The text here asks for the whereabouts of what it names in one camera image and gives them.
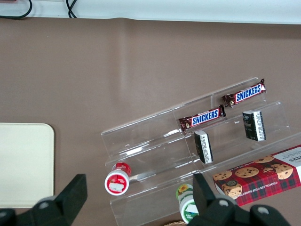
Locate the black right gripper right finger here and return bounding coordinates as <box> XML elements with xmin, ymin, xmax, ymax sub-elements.
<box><xmin>188</xmin><ymin>173</ymin><xmax>291</xmax><ymax>226</ymax></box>

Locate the Snickers chocolate bar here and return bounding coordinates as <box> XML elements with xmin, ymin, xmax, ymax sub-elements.
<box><xmin>178</xmin><ymin>105</ymin><xmax>227</xmax><ymax>132</ymax></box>
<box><xmin>222</xmin><ymin>79</ymin><xmax>268</xmax><ymax>108</ymax></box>

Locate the clear acrylic stepped shelf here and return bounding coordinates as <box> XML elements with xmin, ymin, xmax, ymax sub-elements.
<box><xmin>101</xmin><ymin>76</ymin><xmax>301</xmax><ymax>226</ymax></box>

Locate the oval tan wicker basket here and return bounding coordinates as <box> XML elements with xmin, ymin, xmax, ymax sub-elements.
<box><xmin>163</xmin><ymin>220</ymin><xmax>187</xmax><ymax>226</ymax></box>

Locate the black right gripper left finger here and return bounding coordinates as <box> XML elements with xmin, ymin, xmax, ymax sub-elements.
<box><xmin>0</xmin><ymin>173</ymin><xmax>88</xmax><ymax>226</ymax></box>

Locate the red lid yogurt cup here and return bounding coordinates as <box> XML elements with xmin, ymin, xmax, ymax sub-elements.
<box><xmin>104</xmin><ymin>161</ymin><xmax>132</xmax><ymax>196</ymax></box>

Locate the beige plastic tray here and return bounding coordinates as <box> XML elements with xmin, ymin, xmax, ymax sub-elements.
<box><xmin>0</xmin><ymin>122</ymin><xmax>55</xmax><ymax>209</ymax></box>

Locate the black looped cable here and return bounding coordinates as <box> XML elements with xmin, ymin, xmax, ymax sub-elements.
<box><xmin>0</xmin><ymin>0</ymin><xmax>33</xmax><ymax>20</ymax></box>
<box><xmin>65</xmin><ymin>0</ymin><xmax>78</xmax><ymax>19</ymax></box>

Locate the green lid yogurt cup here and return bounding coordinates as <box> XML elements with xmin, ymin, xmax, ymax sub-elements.
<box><xmin>175</xmin><ymin>184</ymin><xmax>200</xmax><ymax>224</ymax></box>

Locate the small black white box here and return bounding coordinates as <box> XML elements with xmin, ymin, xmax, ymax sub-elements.
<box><xmin>194</xmin><ymin>130</ymin><xmax>214</xmax><ymax>165</ymax></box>
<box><xmin>242</xmin><ymin>110</ymin><xmax>267</xmax><ymax>142</ymax></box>

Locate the red chocolate chip cookie box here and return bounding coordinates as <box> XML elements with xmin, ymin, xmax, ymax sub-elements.
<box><xmin>213</xmin><ymin>145</ymin><xmax>301</xmax><ymax>207</ymax></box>

